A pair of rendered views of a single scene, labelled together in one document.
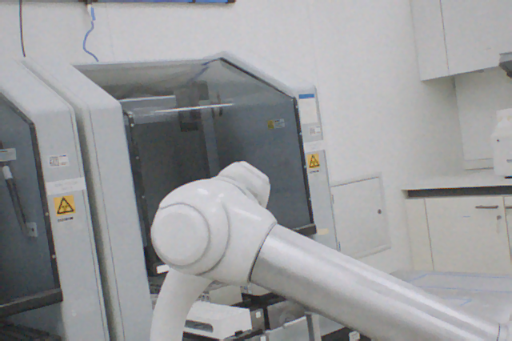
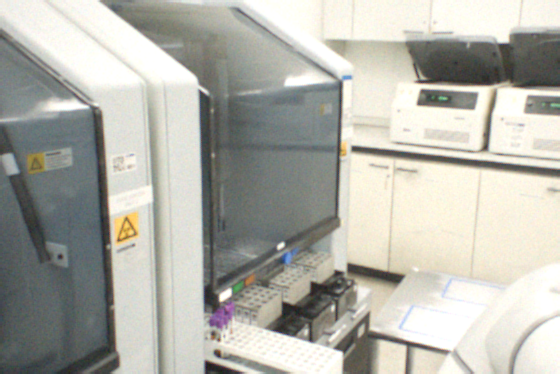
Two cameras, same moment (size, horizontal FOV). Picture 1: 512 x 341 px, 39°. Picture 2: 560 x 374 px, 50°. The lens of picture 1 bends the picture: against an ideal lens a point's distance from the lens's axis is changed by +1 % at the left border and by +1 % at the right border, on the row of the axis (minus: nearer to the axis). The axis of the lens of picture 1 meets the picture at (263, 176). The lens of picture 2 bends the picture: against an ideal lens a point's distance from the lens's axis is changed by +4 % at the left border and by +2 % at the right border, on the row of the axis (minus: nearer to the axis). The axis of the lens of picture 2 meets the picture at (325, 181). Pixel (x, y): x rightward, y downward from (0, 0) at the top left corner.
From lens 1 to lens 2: 1.03 m
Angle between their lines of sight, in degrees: 27
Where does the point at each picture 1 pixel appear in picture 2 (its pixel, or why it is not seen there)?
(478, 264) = (361, 212)
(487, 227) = (375, 183)
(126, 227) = (190, 247)
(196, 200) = not seen: outside the picture
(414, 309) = not seen: outside the picture
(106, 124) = (182, 108)
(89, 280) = (145, 327)
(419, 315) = not seen: outside the picture
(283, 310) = (322, 320)
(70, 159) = (138, 160)
